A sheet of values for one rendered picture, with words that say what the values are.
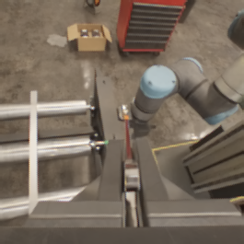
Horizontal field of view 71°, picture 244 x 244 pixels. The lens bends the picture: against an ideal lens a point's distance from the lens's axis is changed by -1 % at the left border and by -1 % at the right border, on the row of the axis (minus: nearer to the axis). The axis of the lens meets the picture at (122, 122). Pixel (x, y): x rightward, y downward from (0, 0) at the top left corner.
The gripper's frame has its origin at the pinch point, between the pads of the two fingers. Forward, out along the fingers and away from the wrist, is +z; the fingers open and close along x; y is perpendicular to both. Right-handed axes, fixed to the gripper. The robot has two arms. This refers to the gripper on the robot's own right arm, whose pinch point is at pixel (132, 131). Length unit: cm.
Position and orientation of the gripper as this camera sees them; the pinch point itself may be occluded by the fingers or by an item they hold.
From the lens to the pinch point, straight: 76.3
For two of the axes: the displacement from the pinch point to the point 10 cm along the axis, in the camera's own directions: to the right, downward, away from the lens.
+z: -1.7, 4.8, 8.6
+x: -1.9, -8.8, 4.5
